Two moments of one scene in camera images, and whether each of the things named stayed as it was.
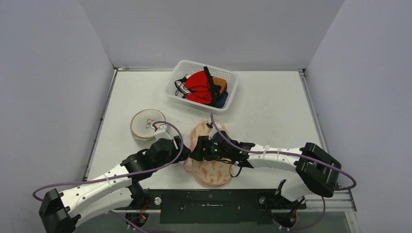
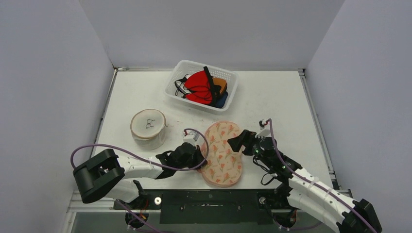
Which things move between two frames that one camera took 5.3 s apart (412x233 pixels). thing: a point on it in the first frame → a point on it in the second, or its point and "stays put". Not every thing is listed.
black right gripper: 200,149 → 248,142
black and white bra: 180,84 stays put
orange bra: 220,82 stays put
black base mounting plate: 213,207 stays put
